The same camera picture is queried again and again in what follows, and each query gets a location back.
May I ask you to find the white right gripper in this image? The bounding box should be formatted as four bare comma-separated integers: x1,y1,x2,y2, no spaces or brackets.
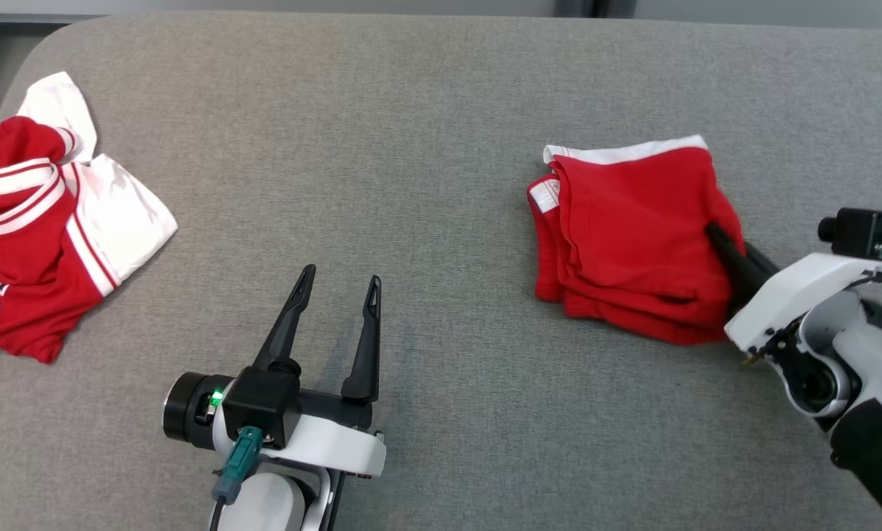
705,223,882,363

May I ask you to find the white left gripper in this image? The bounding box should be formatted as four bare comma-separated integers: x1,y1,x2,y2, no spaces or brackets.
212,264,387,480

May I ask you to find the red shorts white waistband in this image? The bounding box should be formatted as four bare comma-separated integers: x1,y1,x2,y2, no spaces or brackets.
527,135,747,347

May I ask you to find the red white basketball jersey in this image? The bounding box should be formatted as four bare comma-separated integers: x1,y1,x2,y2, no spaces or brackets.
0,72,179,365

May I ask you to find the grey partition post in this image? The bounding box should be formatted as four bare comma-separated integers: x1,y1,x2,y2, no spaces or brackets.
554,0,638,20

